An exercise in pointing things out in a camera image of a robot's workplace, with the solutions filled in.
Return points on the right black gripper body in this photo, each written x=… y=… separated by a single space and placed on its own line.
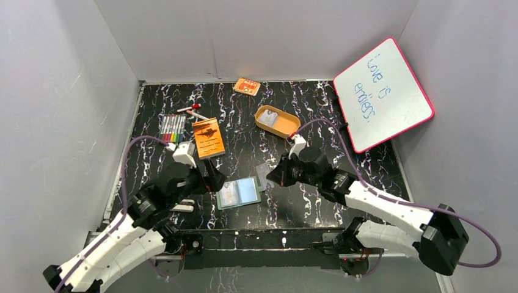
x=292 y=172

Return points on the red capped marker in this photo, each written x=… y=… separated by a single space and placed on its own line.
x=192 y=107

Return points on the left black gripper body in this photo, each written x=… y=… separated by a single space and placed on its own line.
x=201 y=177

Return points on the white eraser block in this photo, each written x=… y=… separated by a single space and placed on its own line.
x=186 y=205

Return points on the white marker pen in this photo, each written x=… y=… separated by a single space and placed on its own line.
x=194 y=114

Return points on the tan oval tray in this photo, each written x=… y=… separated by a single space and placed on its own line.
x=286 y=125

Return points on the black aluminium base frame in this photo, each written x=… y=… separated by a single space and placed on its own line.
x=263 y=246

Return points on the orange paperback book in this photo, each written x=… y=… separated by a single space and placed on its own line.
x=208 y=138

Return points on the mint green card holder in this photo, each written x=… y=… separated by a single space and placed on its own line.
x=249 y=192

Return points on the silver VIP card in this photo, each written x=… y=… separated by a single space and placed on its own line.
x=229 y=195

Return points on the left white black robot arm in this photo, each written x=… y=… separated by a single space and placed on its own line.
x=138 y=232

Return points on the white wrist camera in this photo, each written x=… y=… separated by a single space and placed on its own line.
x=183 y=153
x=297 y=143

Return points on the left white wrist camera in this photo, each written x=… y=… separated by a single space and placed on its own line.
x=183 y=153

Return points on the pink framed whiteboard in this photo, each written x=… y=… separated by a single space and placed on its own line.
x=380 y=96

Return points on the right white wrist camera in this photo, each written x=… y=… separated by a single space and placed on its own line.
x=297 y=143

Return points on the pack of coloured markers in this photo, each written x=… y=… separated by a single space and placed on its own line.
x=172 y=128

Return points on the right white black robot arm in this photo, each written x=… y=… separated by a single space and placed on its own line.
x=437 y=239

